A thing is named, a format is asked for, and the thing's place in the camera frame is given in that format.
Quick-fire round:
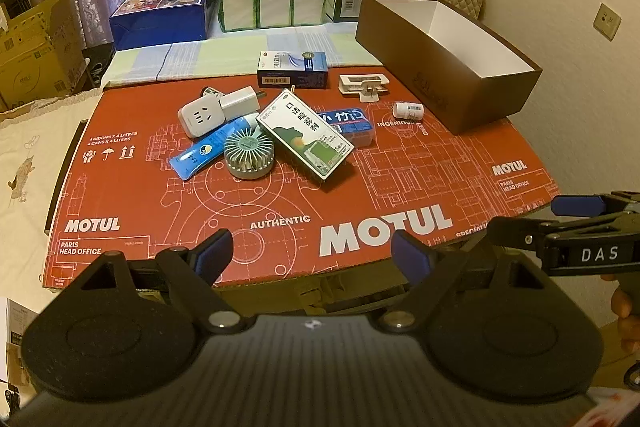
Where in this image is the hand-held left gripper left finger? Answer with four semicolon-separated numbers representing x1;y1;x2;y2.
70;229;247;335

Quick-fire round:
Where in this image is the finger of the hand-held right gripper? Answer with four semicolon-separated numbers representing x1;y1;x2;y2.
551;190;640;218
486;206;635;259

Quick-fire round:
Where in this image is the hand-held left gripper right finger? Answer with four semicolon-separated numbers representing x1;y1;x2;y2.
377;229;556;335

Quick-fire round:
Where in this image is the blue tube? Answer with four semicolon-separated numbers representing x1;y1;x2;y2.
168;116;261;182

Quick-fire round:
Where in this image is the green mini fan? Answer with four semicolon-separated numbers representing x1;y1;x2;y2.
223;128;276;180

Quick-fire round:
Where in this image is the white power socket adapter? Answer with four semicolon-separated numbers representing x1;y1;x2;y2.
178;88;227;138

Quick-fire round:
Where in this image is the small white bottle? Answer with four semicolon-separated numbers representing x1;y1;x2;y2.
392;101;425;120

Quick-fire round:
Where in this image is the green white spray box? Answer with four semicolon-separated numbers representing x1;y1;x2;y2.
255;89;356;183

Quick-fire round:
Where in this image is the white USB charger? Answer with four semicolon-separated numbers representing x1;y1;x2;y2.
220;88;269;122

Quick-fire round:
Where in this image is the white hair clip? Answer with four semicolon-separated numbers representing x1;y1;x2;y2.
338;73;391;104

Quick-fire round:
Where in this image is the brown cardboard box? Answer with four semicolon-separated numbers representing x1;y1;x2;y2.
355;0;544;136

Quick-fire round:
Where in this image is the blue medicine box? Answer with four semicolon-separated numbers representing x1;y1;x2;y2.
257;51;330;88

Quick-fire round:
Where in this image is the person's right hand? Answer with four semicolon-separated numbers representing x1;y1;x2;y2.
610;279;640;390

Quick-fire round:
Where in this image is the red printed cardboard sheet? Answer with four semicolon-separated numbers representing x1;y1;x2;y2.
42;72;563;294

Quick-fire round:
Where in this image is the beige printed bedsheet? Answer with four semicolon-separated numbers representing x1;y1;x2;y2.
0;83;107;304

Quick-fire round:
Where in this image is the pale checked cloth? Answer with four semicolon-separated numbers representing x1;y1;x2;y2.
102;23;387;88

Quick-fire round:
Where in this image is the blue printed carton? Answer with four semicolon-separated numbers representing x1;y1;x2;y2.
109;0;217;53

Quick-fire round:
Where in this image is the plain cardboard box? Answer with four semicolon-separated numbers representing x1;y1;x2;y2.
0;0;87;108

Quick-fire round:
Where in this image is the beige wall socket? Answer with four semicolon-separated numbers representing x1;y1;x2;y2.
593;3;623;42

